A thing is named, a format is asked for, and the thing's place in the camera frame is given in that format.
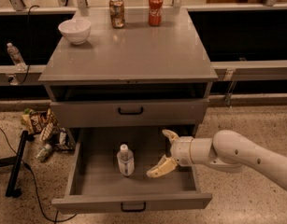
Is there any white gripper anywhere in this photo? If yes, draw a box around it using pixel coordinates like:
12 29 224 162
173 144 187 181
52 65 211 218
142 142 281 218
147 129 194 178

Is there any clear plastic water bottle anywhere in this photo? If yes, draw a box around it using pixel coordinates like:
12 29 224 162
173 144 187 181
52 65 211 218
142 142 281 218
117 144 135 176

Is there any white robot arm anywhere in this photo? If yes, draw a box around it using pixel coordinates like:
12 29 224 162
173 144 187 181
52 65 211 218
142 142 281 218
147 130 287 191

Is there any closed grey upper drawer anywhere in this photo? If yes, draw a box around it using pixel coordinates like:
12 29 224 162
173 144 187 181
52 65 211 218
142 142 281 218
50 99 208 128

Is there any open grey lower drawer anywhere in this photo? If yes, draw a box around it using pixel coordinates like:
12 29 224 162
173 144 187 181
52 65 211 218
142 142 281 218
52 127 212 214

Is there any grey drawer cabinet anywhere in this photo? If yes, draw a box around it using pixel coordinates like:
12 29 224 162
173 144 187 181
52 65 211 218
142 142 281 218
39 7 217 141

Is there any crushed bottle on floor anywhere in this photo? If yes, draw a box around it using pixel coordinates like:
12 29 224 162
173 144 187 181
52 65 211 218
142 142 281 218
36 144 52 162

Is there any clear bottle on ledge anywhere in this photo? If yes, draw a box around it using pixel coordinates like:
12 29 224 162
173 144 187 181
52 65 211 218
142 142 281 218
7 43 27 72

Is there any snack bag pile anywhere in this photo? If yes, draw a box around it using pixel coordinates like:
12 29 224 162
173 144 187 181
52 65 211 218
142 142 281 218
22 108 75 151

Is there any red cola can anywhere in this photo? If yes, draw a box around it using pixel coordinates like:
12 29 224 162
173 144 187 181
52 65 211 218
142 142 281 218
149 0 164 26

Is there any white ceramic bowl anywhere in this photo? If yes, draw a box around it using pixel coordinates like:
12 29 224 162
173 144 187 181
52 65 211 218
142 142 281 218
58 19 91 45

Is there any crumpled brown soda can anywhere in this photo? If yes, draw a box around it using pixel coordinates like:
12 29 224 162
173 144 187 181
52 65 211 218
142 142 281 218
109 0 125 28

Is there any black stand leg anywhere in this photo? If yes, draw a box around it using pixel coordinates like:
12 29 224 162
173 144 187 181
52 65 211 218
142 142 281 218
0 131 28 197

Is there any black floor cable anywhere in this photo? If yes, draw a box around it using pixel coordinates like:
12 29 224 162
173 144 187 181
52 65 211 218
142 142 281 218
0 120 78 224

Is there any black hanging cable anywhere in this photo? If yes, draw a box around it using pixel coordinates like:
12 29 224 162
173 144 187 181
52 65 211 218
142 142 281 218
20 5 41 86

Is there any grey metal rail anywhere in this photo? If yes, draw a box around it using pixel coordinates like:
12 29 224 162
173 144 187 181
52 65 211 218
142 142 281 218
0 60 287 86

